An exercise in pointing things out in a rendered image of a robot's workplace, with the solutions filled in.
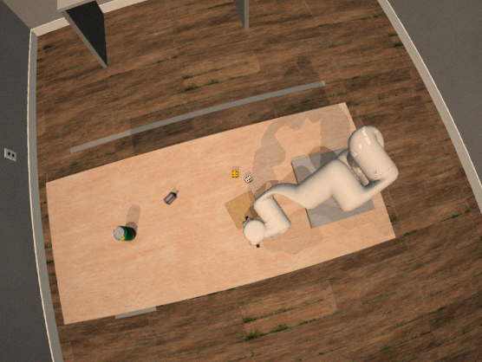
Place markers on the tan square mat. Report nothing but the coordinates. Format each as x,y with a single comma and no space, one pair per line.
241,207

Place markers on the green drink can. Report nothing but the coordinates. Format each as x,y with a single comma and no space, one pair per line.
124,233

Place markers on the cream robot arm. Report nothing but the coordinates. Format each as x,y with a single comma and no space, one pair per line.
334,179

